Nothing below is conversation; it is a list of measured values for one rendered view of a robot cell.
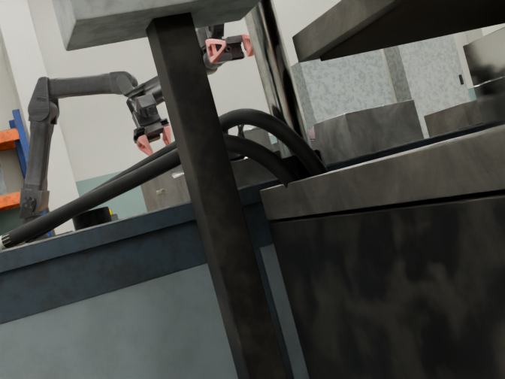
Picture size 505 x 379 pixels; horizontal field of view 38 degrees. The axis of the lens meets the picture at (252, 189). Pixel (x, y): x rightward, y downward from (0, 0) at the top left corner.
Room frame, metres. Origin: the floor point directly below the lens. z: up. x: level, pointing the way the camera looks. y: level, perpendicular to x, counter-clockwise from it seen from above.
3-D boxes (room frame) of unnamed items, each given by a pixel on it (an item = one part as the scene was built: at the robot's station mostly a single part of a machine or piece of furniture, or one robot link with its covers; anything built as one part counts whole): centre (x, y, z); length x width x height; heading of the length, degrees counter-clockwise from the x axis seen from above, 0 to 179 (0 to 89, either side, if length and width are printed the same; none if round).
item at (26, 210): (2.12, 0.63, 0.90); 0.09 x 0.06 x 0.06; 176
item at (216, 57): (2.07, -0.02, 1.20); 0.09 x 0.07 x 0.07; 28
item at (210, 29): (2.15, -0.02, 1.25); 0.07 x 0.06 x 0.11; 118
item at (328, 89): (8.01, -1.19, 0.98); 1.00 x 0.47 x 1.95; 112
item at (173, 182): (1.84, 0.09, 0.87); 0.50 x 0.26 x 0.14; 20
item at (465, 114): (2.13, -0.66, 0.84); 0.20 x 0.15 x 0.07; 20
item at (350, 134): (2.04, -0.22, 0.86); 0.50 x 0.26 x 0.11; 37
